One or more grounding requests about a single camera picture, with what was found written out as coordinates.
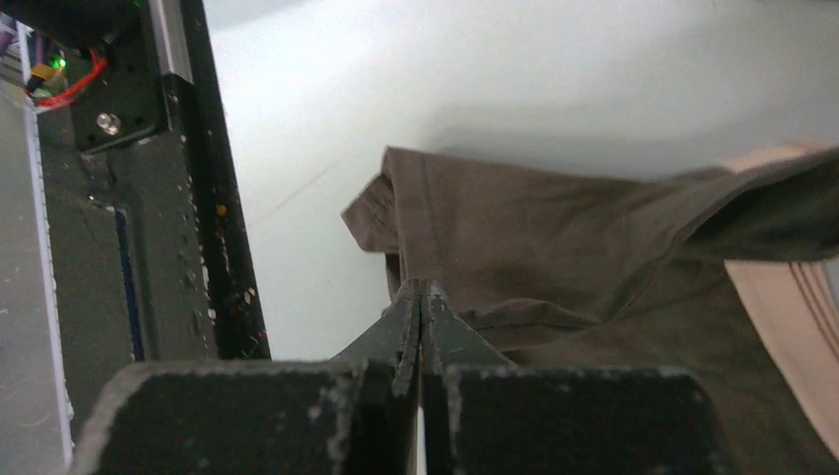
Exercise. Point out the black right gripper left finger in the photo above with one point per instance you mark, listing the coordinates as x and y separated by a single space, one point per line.
352 414

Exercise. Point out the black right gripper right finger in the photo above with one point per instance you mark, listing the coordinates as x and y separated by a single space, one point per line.
485 415

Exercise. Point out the brown boxer briefs beige waistband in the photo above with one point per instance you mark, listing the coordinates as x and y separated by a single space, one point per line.
718 270

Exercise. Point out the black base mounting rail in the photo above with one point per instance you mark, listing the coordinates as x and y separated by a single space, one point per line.
148 246

